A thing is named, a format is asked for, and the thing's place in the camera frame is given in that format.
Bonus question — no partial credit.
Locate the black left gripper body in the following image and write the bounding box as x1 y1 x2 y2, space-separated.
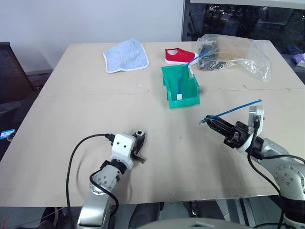
130 147 146 165

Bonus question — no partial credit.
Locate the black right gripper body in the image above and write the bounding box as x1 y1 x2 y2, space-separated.
223 120 252 150

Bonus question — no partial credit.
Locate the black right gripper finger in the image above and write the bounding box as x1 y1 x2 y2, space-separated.
205 115 237 132
206 119 234 138

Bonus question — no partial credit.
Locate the blue cable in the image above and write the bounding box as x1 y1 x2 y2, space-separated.
198 99 262 125
177 52 200 96

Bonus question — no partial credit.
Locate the green plastic bin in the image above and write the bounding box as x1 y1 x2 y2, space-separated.
161 63 201 109

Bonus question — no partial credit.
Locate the black parts bundle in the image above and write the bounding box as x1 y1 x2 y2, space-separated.
197 38 230 71

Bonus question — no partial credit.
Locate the clear plastic bag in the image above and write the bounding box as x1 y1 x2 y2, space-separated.
196 33 272 83

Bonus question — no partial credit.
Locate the red canvas shoe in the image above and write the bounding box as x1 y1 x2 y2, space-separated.
164 47 200 65

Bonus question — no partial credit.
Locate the blue striped cloth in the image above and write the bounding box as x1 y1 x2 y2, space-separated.
102 38 150 73

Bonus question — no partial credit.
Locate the purple object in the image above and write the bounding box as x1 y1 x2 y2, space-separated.
294 53 305 67

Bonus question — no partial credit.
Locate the dark glass window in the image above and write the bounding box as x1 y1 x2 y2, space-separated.
181 0 305 55

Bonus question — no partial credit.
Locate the blue label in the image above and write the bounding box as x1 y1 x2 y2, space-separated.
0 128 16 141

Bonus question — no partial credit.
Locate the black office chair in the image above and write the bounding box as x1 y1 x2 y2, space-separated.
0 42 43 131

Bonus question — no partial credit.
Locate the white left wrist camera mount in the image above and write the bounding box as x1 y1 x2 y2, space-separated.
110 133 137 170

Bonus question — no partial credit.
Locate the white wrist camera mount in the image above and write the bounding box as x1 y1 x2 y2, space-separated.
110 133 137 170
237 104 265 153

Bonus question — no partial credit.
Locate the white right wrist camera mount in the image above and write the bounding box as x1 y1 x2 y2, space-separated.
237 104 265 153

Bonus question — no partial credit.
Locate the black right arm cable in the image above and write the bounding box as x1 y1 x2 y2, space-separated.
246 115 305 229

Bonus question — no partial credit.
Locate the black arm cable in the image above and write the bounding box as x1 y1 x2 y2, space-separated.
246 115 305 229
66 133 120 229

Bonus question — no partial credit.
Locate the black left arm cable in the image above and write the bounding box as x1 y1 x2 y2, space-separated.
66 133 120 229

